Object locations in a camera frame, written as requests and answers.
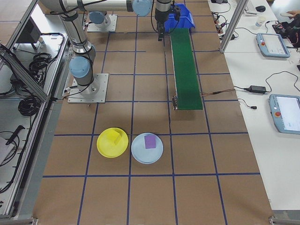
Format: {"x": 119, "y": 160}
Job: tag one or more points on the purple foam block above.
{"x": 150, "y": 141}

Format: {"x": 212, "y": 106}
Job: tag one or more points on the yellow foam block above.
{"x": 113, "y": 137}

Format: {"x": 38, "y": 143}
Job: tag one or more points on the light blue plate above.
{"x": 140, "y": 154}

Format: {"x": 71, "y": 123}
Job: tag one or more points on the yellow plate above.
{"x": 105, "y": 147}

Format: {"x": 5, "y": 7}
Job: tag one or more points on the bystander hand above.
{"x": 295, "y": 14}

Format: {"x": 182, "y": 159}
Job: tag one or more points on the blue plastic storage bin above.
{"x": 185, "y": 21}

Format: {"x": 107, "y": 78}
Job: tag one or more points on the green conveyor belt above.
{"x": 186, "y": 75}

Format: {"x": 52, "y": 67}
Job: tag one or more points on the small black power brick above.
{"x": 232, "y": 36}

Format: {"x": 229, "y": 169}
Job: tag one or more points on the black computer mouse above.
{"x": 260, "y": 8}

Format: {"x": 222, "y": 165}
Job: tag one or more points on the white paper cup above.
{"x": 260, "y": 22}

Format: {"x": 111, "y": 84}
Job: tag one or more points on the black power adapter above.
{"x": 257, "y": 89}

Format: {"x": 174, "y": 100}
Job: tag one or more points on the light blue teach pendant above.
{"x": 273, "y": 45}
{"x": 288, "y": 114}

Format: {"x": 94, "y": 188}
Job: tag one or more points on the black mat with circuit board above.
{"x": 281, "y": 29}

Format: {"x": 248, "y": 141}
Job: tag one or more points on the black handheld tool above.
{"x": 16, "y": 132}

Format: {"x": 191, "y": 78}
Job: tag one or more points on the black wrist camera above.
{"x": 177, "y": 11}

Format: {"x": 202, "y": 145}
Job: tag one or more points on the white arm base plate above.
{"x": 112, "y": 25}
{"x": 100, "y": 93}

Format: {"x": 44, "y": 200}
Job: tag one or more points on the aluminium camera post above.
{"x": 231, "y": 30}

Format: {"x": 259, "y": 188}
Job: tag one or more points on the black box in frame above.
{"x": 28, "y": 32}

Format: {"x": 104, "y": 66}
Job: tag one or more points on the V-shaped metal bar frame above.
{"x": 23, "y": 75}

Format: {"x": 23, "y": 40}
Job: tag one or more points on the aluminium frame bar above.
{"x": 283, "y": 220}
{"x": 18, "y": 221}

